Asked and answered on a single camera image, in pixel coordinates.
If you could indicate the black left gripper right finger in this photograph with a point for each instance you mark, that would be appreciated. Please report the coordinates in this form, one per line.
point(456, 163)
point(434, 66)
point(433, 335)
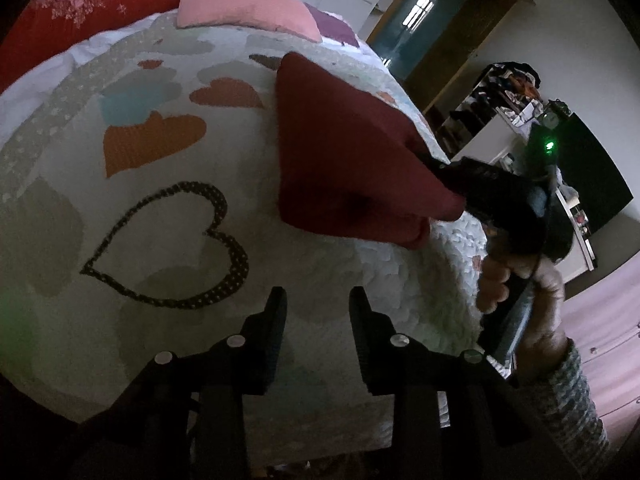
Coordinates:
point(452, 419)

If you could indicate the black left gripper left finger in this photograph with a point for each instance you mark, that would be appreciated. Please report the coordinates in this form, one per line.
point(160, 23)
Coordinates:
point(182, 417)

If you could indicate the dark red small garment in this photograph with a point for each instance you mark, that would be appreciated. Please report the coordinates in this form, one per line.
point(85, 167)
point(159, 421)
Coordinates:
point(350, 163)

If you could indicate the grey knitted sleeve forearm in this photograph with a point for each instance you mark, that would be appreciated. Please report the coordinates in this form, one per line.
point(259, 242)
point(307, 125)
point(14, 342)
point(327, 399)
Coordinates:
point(559, 397)

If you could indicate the right hand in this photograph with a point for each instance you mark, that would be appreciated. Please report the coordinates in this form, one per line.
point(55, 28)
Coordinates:
point(544, 340)

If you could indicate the black monitor screen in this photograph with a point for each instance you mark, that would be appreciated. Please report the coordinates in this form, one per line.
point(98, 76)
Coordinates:
point(590, 170)

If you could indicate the clutter pile on shelf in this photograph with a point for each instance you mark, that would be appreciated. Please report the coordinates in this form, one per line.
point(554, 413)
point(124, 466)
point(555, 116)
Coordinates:
point(506, 86)

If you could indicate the white quilt with hearts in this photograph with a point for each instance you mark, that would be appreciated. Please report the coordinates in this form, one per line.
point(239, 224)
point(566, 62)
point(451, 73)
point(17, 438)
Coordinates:
point(139, 214)

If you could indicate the dark teal door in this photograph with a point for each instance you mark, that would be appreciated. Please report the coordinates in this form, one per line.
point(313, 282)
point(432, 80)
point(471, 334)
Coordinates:
point(410, 31)

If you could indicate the purple pillow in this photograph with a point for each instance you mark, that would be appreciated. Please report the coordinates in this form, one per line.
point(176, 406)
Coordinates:
point(333, 28)

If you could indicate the white bed sheet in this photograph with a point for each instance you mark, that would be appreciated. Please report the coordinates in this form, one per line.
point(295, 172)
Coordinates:
point(32, 89)

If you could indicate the pink pillow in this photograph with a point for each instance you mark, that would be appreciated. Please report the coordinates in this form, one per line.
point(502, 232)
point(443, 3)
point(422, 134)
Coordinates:
point(289, 16)

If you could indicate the red patterned pillow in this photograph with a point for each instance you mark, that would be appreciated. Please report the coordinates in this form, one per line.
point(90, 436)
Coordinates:
point(46, 28)

